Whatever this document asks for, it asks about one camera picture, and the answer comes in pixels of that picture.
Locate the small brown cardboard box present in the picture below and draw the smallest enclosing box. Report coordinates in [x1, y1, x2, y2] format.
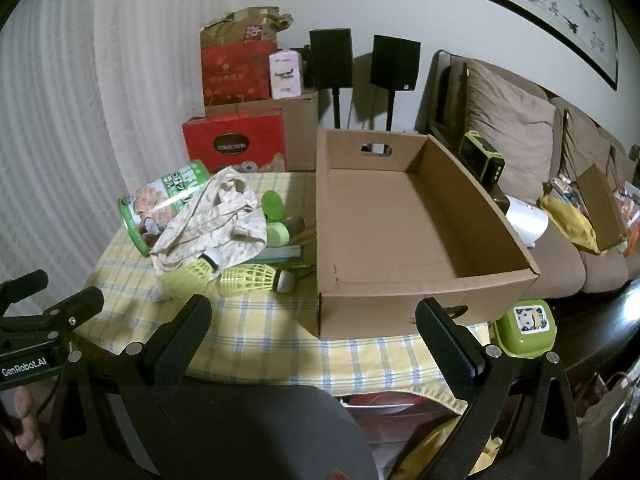
[575, 162, 626, 253]

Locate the yellow cloth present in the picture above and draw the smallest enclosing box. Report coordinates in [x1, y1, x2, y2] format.
[537, 192, 601, 253]

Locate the red gift bag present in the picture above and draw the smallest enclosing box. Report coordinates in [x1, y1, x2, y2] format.
[201, 40, 278, 107]

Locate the red gift box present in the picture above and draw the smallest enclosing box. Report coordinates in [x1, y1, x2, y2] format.
[182, 110, 287, 176]

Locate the green and black device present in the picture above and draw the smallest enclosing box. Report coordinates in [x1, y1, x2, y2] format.
[459, 131, 506, 184]

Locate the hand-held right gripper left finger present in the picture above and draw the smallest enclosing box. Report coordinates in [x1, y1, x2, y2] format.
[47, 294, 213, 480]

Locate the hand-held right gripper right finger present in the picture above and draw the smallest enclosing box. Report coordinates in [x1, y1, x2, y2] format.
[415, 297, 583, 480]

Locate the person's left hand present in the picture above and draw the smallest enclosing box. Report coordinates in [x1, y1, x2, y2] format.
[0, 387, 48, 463]

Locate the closed brown cardboard box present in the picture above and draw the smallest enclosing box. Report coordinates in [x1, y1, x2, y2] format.
[205, 90, 319, 172]

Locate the grey chair back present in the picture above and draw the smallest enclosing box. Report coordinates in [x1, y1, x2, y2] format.
[160, 384, 378, 480]

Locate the small brown sofa cushion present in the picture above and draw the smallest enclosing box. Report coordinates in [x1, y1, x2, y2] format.
[560, 107, 612, 181]

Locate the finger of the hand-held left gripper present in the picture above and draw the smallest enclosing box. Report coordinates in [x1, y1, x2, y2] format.
[0, 269, 49, 312]
[0, 286, 106, 346]

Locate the large brown sofa cushion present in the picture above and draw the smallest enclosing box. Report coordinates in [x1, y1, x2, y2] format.
[462, 59, 557, 171]

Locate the green lunch box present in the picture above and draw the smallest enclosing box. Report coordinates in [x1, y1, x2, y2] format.
[490, 300, 557, 358]

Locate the patterned cream cloth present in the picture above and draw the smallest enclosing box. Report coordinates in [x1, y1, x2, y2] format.
[149, 166, 268, 277]

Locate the brown sofa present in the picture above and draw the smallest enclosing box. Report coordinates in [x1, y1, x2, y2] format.
[415, 50, 640, 296]

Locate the bright green plastic piece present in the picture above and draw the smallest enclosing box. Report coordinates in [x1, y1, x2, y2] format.
[261, 190, 285, 223]

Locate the white curtain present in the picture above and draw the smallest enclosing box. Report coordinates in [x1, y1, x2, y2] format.
[0, 0, 131, 301]

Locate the pink tissue pack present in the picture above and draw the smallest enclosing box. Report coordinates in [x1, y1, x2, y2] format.
[269, 50, 304, 100]

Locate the white cylinder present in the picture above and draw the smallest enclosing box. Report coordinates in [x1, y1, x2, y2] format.
[505, 195, 550, 248]

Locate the black speaker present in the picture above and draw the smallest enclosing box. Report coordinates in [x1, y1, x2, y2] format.
[370, 35, 421, 92]
[309, 28, 353, 90]

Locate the crumpled brown paper bag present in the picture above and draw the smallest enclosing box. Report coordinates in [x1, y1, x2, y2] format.
[200, 6, 295, 51]

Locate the yellow checked tablecloth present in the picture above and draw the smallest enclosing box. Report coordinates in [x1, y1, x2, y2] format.
[75, 170, 491, 416]

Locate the beige paper bag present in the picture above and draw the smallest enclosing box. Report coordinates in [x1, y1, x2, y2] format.
[575, 360, 640, 461]

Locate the green snack tin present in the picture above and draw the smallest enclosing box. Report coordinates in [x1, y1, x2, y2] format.
[118, 159, 211, 258]

